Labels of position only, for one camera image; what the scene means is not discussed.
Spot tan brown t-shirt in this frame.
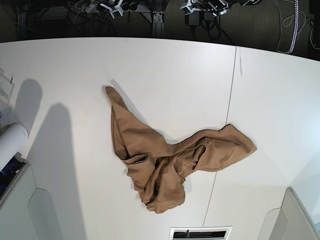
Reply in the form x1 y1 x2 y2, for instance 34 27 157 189
105 86 257 214

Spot white vent grille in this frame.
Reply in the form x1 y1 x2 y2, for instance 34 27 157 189
169 226 233 240

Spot white cylindrical roll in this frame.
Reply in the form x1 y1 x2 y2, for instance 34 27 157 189
0 123 29 171

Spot clear plastic container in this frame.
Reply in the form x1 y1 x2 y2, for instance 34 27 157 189
0 68 15 128

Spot grey padded panel left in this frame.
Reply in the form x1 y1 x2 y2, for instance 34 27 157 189
0 164 64 240

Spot grey padded panel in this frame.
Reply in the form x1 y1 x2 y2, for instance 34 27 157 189
258 187 320 240
0 164 64 240

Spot grey padded panel right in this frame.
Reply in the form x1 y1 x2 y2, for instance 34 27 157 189
258 187 320 240

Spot aluminium frame post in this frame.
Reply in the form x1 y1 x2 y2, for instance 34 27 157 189
141 11 165 39

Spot grey looped cable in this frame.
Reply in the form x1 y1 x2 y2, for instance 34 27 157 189
276 0 316 53

